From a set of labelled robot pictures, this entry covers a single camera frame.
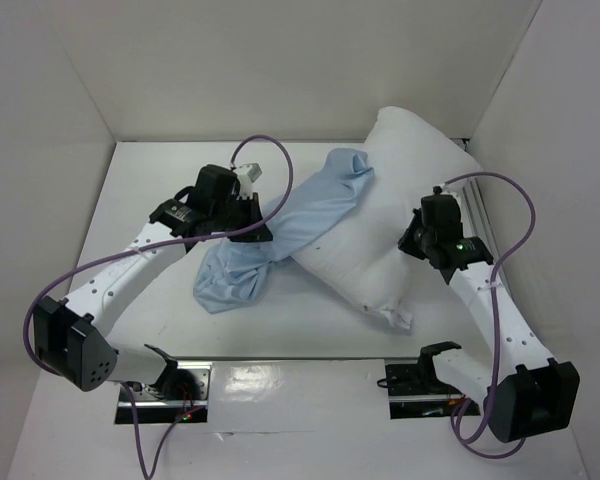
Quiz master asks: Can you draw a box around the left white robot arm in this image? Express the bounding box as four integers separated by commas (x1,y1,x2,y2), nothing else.
33,163,273,399

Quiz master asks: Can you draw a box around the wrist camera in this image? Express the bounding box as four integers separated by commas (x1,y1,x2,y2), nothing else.
232,163,262,198
432,184,462,203

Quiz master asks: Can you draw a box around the white pillow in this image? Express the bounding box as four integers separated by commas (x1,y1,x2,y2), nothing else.
292,106,481,332

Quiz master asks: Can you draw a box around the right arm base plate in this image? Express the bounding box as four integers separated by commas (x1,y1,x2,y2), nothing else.
376,359,465,420

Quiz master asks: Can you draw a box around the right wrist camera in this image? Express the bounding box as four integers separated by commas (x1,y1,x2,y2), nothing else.
432,184,462,203

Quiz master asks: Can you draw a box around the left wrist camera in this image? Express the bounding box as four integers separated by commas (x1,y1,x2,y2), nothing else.
232,163,262,198

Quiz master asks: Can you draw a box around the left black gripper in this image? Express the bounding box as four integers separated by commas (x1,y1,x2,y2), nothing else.
210,191,269,242

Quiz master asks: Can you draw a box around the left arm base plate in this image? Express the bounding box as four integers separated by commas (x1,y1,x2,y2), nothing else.
114,360,212,425

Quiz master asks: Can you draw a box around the light blue pillowcase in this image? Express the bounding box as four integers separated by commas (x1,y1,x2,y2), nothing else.
193,148,374,314

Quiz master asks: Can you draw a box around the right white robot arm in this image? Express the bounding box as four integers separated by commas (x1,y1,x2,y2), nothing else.
398,188,580,443

